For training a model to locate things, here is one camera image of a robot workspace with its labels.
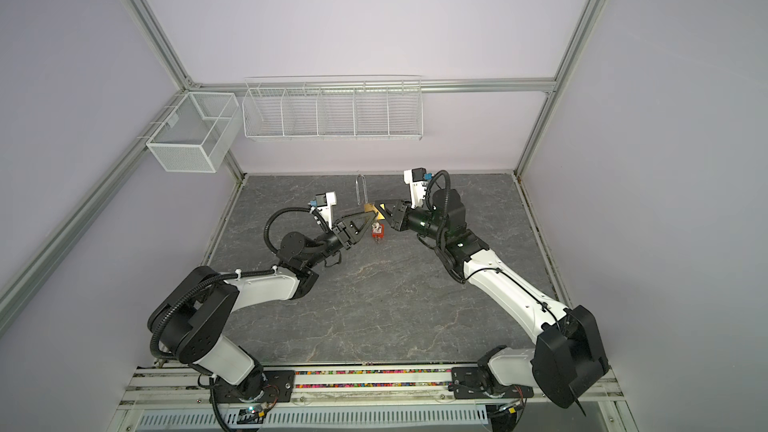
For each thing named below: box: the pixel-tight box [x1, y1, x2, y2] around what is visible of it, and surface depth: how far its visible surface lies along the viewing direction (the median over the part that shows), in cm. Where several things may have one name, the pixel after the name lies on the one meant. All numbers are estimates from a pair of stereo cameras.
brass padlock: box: [356, 174, 386, 221], surface depth 74 cm
